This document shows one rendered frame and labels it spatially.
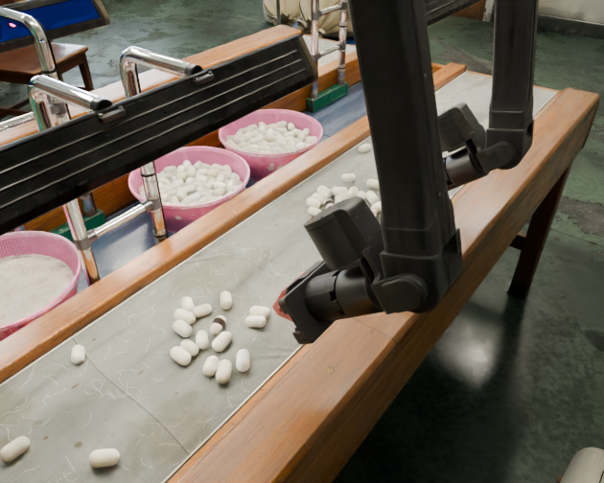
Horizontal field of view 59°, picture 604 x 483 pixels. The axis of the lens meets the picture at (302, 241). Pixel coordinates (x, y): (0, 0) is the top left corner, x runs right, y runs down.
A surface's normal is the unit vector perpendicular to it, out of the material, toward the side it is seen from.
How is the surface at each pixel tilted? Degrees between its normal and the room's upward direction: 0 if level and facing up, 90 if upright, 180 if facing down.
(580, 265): 0
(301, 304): 50
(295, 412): 0
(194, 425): 0
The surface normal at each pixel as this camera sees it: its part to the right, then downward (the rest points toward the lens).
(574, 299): 0.00, -0.80
